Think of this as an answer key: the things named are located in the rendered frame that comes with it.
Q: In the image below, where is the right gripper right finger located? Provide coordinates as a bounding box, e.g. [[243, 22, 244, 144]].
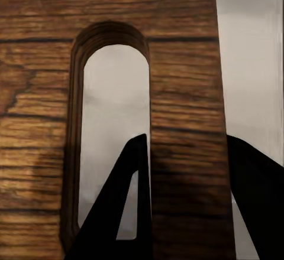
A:
[[227, 135, 284, 260]]

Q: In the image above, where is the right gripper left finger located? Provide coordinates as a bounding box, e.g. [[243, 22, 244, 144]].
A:
[[64, 134, 154, 260]]

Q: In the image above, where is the cutting board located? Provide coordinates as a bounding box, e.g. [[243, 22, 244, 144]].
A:
[[0, 0, 237, 260]]

